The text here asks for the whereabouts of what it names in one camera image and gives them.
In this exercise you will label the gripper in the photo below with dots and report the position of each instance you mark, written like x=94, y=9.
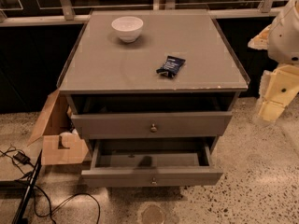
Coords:
x=285, y=37

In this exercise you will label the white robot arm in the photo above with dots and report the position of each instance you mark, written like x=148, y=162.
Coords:
x=281, y=41

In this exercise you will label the grey wooden drawer cabinet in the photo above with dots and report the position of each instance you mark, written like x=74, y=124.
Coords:
x=107, y=76

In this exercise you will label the grey middle drawer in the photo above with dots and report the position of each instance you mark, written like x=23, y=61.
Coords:
x=151, y=125

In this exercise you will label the grey drawer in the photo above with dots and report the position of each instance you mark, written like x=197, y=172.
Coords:
x=151, y=125
x=161, y=162

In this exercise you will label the grey bottom drawer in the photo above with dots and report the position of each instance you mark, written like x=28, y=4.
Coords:
x=161, y=162

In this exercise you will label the dark blue snack packet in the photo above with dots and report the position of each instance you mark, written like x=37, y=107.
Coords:
x=171, y=67

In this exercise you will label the white ceramic bowl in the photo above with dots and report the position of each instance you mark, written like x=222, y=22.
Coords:
x=128, y=28

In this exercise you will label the brown cardboard box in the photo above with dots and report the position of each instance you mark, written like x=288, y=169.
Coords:
x=60, y=145

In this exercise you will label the black power adapter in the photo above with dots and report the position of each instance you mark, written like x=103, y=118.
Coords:
x=22, y=158

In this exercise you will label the black monitor stand edge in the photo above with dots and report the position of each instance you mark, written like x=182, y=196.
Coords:
x=28, y=186

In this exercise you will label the metal window railing frame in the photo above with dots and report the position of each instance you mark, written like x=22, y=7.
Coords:
x=33, y=12

